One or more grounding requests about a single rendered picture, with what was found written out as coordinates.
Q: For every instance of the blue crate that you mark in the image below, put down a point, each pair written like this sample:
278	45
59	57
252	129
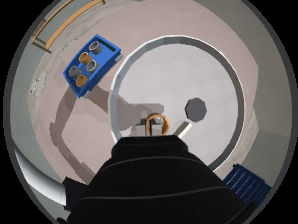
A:
109	51

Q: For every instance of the grey round turntable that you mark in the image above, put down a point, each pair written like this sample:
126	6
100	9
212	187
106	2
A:
189	82

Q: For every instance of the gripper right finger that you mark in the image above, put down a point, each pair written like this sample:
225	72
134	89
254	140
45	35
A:
155	127

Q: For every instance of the grey metal sleeve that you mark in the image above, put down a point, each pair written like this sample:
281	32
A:
92	66
74	73
95	48

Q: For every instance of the bronze bushing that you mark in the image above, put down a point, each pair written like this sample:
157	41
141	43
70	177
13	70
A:
85	57
80	80
165	126

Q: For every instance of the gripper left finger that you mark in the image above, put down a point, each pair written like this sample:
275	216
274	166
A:
141	128

